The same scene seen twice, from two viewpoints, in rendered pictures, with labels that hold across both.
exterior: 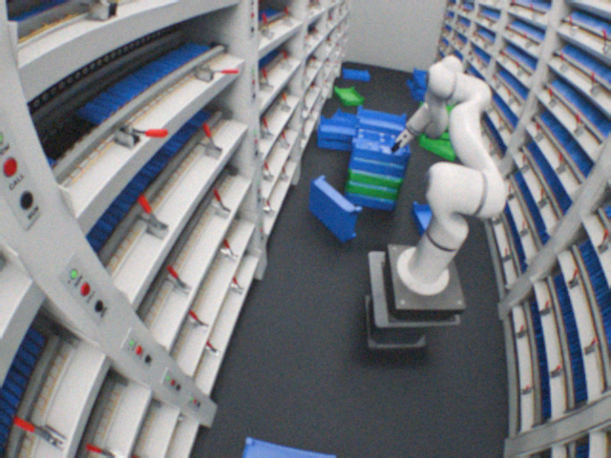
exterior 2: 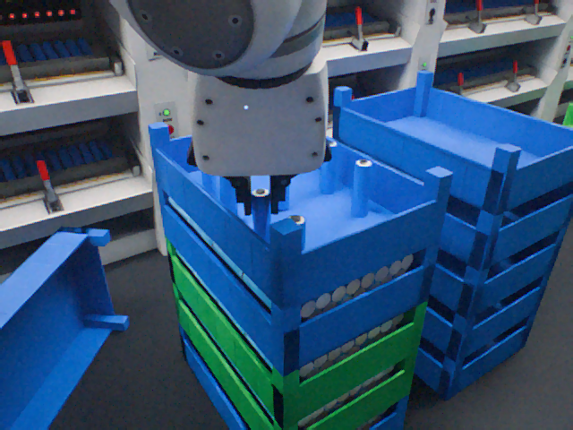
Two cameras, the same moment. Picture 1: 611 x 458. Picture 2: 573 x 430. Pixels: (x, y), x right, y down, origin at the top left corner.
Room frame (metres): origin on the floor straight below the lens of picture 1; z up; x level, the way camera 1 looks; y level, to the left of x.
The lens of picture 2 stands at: (1.12, -0.72, 0.60)
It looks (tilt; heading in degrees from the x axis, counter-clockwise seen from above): 31 degrees down; 47
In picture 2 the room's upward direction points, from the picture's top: straight up
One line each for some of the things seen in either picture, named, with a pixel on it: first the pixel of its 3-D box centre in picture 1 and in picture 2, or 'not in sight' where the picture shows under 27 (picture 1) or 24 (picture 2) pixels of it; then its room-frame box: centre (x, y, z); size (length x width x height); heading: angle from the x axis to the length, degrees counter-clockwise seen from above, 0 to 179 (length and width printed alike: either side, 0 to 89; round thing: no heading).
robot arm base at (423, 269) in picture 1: (432, 255); not in sight; (0.62, -0.41, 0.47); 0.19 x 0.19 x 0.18
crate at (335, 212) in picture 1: (333, 208); (47, 342); (1.20, -0.13, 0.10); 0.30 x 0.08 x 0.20; 39
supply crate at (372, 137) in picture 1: (381, 144); (283, 178); (1.45, -0.37, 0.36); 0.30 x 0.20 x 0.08; 81
